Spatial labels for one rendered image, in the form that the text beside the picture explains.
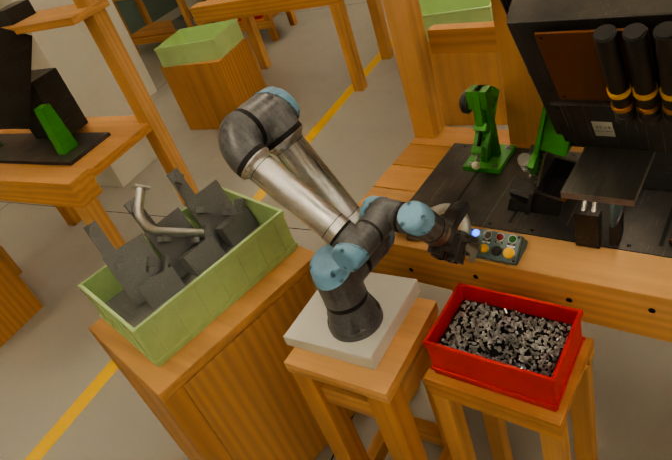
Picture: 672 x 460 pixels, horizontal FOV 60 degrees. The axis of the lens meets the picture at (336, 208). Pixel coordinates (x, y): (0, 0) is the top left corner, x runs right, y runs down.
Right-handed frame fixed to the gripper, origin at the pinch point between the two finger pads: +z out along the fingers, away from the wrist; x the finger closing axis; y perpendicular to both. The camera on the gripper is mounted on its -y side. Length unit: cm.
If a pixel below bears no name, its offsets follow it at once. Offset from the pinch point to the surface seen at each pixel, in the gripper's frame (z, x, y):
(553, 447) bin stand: 1, 32, 43
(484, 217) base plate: 13.7, -3.4, -11.4
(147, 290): -22, -96, 39
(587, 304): 9.7, 30.7, 7.9
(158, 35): 253, -588, -238
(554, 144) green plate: -2.2, 17.0, -30.0
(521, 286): 8.6, 13.7, 7.2
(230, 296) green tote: -8, -72, 33
